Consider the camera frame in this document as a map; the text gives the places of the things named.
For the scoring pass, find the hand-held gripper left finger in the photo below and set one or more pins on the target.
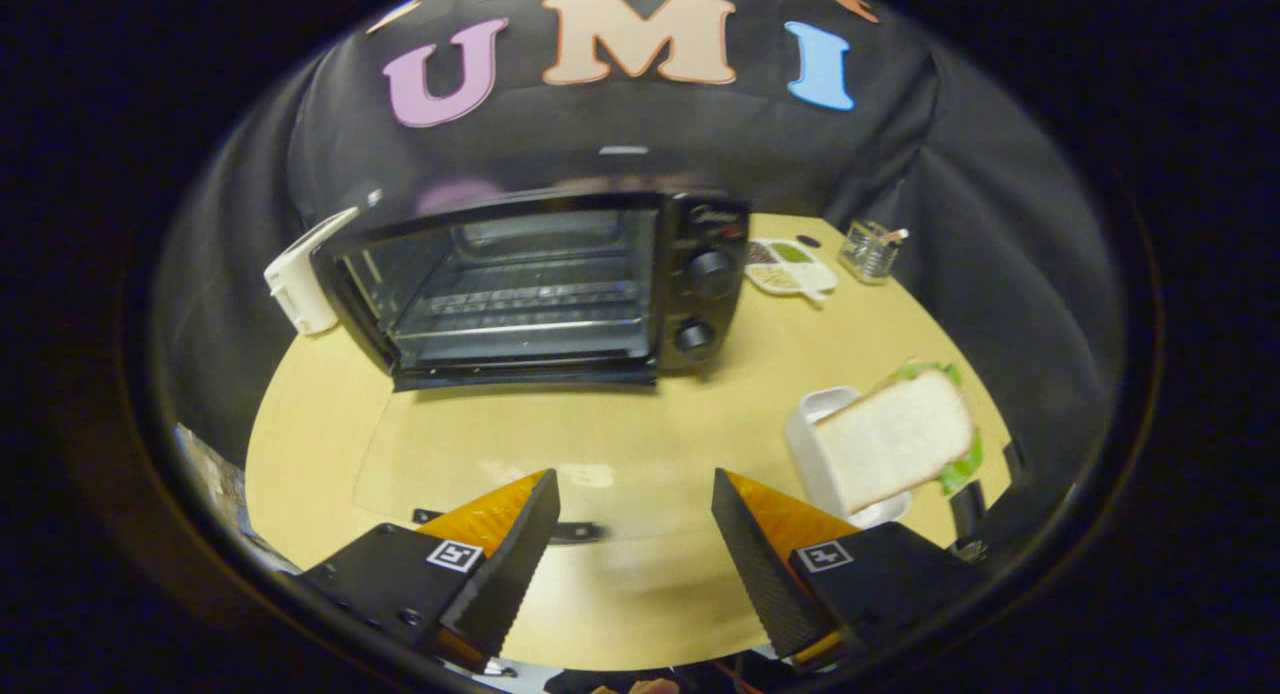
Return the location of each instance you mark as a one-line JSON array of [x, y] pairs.
[[510, 564]]

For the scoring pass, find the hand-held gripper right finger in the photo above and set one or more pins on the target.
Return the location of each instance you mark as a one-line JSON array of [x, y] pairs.
[[765, 574]]

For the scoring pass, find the toy sandwich with lettuce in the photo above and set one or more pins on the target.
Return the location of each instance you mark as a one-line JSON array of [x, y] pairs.
[[895, 439]]

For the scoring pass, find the black toaster oven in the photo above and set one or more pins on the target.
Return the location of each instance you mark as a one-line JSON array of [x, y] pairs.
[[560, 279]]

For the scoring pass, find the white plate with food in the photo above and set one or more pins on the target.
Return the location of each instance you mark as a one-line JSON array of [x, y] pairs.
[[790, 266]]

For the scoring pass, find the white rectangular dish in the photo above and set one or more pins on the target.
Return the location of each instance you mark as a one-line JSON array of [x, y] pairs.
[[815, 444]]

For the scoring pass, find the clear glass cup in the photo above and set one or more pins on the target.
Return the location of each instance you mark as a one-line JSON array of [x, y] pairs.
[[868, 252]]

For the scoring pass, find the white power strip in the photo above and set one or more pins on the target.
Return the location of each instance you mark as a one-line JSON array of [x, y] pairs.
[[300, 274]]

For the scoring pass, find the black backdrop cloth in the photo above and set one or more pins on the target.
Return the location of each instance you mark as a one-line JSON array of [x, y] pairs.
[[640, 144]]

